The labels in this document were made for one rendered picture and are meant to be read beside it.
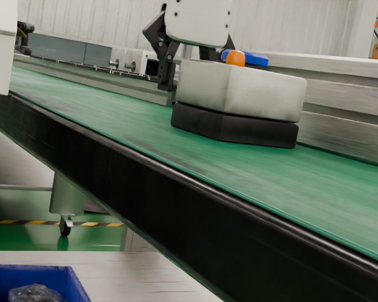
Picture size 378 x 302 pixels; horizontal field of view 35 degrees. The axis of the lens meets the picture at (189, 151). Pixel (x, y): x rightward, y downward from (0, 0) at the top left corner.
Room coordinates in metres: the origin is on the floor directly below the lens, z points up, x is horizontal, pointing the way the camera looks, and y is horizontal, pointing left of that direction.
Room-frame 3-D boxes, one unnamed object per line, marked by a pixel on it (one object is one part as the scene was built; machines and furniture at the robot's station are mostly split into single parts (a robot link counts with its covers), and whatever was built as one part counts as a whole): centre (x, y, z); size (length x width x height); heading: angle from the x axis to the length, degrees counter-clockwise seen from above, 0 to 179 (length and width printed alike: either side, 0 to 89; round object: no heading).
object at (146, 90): (1.27, 0.28, 0.79); 0.96 x 0.04 x 0.03; 32
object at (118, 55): (1.80, 0.22, 0.83); 0.11 x 0.10 x 0.10; 121
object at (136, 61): (1.70, 0.17, 0.83); 0.11 x 0.10 x 0.10; 123
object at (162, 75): (0.83, 0.06, 0.83); 0.03 x 0.03 x 0.07; 32
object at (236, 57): (0.48, -0.02, 0.85); 0.01 x 0.01 x 0.01
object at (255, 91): (0.53, -0.04, 0.81); 0.10 x 0.08 x 0.06; 122
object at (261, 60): (0.52, -0.03, 0.84); 0.04 x 0.04 x 0.02
